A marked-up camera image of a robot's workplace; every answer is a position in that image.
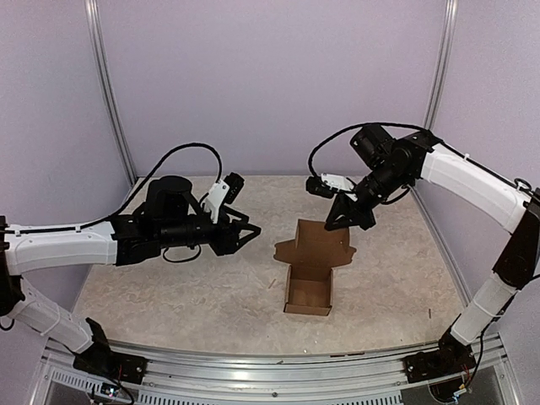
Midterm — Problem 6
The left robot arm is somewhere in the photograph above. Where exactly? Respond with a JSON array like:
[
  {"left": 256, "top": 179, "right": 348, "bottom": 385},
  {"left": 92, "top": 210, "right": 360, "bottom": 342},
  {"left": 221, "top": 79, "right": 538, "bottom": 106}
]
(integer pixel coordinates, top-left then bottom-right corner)
[{"left": 1, "top": 173, "right": 261, "bottom": 375}]

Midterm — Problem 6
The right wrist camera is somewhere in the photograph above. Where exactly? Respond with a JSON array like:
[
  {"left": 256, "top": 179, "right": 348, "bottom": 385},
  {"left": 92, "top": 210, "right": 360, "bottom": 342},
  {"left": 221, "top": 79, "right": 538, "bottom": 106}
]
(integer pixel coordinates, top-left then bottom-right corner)
[{"left": 305, "top": 173, "right": 357, "bottom": 201}]

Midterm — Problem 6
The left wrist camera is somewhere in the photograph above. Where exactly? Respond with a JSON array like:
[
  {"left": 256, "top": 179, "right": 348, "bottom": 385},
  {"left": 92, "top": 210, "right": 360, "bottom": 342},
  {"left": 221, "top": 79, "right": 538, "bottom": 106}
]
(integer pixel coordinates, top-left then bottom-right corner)
[{"left": 200, "top": 172, "right": 245, "bottom": 224}]

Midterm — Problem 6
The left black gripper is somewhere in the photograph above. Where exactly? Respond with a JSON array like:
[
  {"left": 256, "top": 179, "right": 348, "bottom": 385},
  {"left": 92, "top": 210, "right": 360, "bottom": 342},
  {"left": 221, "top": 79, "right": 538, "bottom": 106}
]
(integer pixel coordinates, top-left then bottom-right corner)
[{"left": 158, "top": 208, "right": 262, "bottom": 257}]

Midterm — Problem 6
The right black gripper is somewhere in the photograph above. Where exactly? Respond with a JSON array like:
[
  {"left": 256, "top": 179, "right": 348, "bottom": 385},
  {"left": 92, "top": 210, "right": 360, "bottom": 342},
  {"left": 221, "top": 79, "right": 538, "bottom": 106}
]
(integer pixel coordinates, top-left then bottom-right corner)
[{"left": 325, "top": 161, "right": 411, "bottom": 230}]

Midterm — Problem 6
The left aluminium frame post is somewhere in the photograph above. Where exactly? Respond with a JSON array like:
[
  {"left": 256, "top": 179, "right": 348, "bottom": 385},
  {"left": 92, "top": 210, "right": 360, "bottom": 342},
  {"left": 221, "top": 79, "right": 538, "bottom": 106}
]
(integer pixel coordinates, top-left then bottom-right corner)
[{"left": 84, "top": 0, "right": 137, "bottom": 186}]

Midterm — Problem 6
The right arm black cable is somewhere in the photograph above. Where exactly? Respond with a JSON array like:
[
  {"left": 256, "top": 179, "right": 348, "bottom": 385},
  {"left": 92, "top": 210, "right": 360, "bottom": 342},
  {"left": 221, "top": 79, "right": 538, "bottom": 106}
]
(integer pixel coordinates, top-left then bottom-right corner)
[{"left": 307, "top": 121, "right": 435, "bottom": 178}]

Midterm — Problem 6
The front aluminium rail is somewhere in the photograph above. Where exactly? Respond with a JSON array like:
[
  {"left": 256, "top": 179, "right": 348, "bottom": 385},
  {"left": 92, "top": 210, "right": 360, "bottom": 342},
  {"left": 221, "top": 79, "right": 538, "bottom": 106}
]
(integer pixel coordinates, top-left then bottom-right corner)
[{"left": 27, "top": 334, "right": 524, "bottom": 404}]

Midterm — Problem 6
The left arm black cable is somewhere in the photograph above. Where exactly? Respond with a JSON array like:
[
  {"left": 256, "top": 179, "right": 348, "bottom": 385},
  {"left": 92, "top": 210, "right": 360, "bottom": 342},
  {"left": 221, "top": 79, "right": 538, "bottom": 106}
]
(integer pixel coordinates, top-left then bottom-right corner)
[{"left": 0, "top": 142, "right": 224, "bottom": 237}]

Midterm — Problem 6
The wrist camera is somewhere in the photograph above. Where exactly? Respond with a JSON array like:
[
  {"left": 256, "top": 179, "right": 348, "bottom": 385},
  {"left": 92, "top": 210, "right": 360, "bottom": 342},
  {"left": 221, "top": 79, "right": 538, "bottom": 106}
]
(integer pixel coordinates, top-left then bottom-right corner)
[
  {"left": 200, "top": 172, "right": 245, "bottom": 224},
  {"left": 305, "top": 173, "right": 357, "bottom": 201}
]

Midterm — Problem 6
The right aluminium frame post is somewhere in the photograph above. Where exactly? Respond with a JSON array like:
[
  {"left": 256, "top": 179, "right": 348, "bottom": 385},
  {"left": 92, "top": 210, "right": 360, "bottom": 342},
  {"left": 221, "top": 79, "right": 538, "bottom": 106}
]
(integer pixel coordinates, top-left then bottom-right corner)
[{"left": 424, "top": 0, "right": 459, "bottom": 129}]

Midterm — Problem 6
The aluminium frame post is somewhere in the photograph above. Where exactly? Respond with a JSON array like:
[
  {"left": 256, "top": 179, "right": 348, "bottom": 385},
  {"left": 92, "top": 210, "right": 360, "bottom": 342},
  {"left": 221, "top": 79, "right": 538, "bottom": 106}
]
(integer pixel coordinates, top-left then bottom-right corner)
[
  {"left": 424, "top": 0, "right": 459, "bottom": 129},
  {"left": 84, "top": 0, "right": 137, "bottom": 186}
]

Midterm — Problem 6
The brown cardboard box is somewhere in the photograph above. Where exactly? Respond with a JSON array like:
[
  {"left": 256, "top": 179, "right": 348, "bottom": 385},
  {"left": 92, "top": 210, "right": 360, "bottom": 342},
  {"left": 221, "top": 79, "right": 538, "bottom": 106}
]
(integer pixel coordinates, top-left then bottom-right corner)
[{"left": 273, "top": 219, "right": 356, "bottom": 316}]

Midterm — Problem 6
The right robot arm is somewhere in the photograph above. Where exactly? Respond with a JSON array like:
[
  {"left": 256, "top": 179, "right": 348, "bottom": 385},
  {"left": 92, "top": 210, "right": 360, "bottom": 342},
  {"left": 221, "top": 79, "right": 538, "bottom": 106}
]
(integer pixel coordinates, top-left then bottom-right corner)
[{"left": 312, "top": 122, "right": 539, "bottom": 375}]

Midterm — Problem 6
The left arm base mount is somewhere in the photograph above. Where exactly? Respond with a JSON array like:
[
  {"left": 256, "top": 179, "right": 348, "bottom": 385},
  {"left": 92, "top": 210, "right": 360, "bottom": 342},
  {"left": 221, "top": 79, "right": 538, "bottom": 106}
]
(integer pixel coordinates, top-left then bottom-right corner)
[{"left": 73, "top": 351, "right": 148, "bottom": 385}]

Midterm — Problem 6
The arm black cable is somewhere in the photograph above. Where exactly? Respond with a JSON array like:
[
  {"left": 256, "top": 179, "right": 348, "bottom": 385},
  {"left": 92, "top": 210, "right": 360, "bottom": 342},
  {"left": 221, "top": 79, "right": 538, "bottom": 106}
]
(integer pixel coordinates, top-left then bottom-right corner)
[
  {"left": 307, "top": 121, "right": 435, "bottom": 178},
  {"left": 0, "top": 142, "right": 224, "bottom": 237}
]

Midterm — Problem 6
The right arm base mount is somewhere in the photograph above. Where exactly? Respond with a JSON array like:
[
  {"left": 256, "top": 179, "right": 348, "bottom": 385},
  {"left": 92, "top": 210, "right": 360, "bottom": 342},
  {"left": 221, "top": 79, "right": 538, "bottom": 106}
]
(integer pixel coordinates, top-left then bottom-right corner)
[{"left": 402, "top": 349, "right": 476, "bottom": 384}]

